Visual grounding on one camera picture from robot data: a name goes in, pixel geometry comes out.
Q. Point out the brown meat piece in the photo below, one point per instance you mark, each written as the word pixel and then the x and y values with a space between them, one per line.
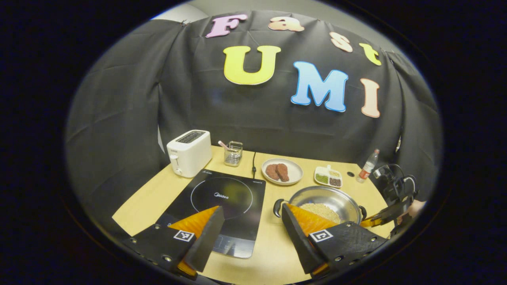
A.
pixel 272 172
pixel 283 172

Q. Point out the small pale beans portion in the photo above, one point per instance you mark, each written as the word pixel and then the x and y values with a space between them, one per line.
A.
pixel 334 173

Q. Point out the dark red beans portion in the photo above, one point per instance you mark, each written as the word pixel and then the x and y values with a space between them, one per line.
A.
pixel 335 182

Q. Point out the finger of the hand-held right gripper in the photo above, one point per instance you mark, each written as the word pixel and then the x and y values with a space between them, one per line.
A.
pixel 390 213

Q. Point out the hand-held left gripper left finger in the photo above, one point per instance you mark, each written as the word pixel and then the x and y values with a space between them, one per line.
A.
pixel 208 239

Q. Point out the pile of yellow soybeans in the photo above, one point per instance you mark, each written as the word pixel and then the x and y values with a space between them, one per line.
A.
pixel 323 211

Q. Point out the white toaster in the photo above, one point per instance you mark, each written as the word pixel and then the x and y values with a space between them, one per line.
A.
pixel 190 154

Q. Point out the white divided dish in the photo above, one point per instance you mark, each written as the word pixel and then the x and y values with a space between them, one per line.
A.
pixel 328 168

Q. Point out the green beans portion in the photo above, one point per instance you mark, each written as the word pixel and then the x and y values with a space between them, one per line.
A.
pixel 321 178

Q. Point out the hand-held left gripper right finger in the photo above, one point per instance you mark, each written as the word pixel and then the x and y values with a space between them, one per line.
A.
pixel 299 242

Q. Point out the black induction cooktop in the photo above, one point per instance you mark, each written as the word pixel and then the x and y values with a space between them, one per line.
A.
pixel 222 198

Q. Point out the pink straw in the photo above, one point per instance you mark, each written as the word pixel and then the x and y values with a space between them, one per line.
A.
pixel 223 145

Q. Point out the white round plate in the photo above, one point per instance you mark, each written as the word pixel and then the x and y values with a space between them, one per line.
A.
pixel 295 174

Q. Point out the black backdrop cloth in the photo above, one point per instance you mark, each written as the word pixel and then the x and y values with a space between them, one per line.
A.
pixel 126 103

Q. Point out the plastic bottle with red label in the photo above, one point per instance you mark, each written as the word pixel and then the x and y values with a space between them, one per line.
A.
pixel 366 168

